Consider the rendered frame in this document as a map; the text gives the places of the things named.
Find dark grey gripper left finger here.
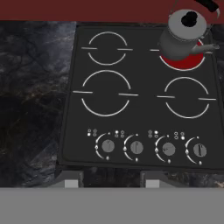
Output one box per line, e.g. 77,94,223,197
55,171,84,189

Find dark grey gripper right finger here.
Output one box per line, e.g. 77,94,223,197
140,171,170,189

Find grey metal kettle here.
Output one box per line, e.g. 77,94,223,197
157,0,221,61

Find grey round hob knob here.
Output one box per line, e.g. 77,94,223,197
192,143,207,158
162,143,177,157
101,139,116,153
129,140,144,155

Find black electric hob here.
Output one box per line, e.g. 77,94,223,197
57,25,224,174

